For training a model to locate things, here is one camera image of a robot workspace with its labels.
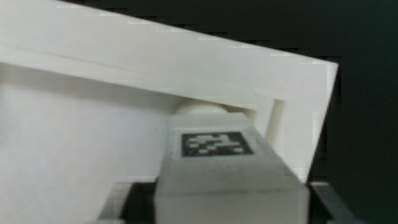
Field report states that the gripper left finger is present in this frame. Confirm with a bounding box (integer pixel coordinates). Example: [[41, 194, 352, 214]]
[[98, 182, 134, 224]]

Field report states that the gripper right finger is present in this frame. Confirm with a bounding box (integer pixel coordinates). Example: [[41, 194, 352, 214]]
[[310, 182, 368, 224]]

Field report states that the white table leg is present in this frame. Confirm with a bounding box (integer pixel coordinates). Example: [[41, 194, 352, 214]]
[[155, 101, 310, 224]]

